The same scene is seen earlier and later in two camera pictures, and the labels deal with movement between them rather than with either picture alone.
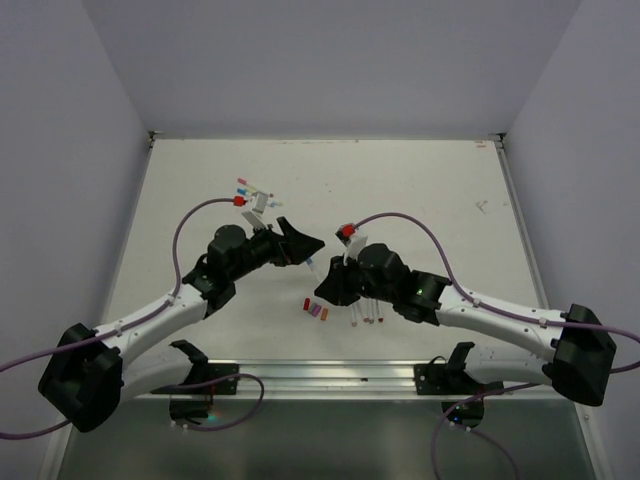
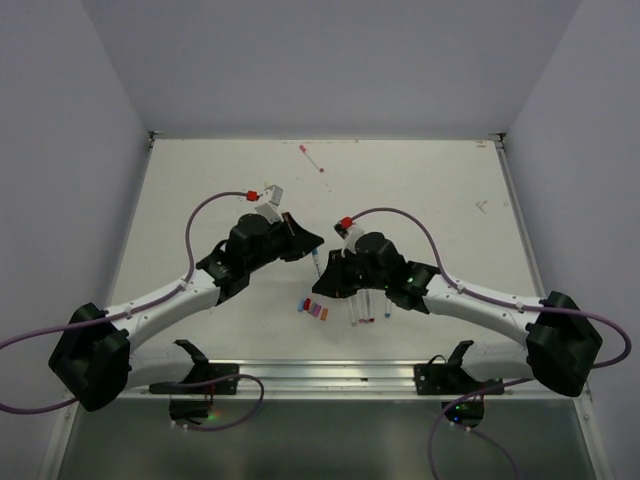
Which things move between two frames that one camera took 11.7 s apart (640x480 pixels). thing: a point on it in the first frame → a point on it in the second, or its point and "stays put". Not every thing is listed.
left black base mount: x=191 y=400 stays put
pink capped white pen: x=245 y=182 → x=304 y=149
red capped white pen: x=382 y=306 → x=371 y=306
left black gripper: x=292 y=247 stays put
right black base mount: x=452 y=379 stays put
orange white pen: x=353 y=314 stays put
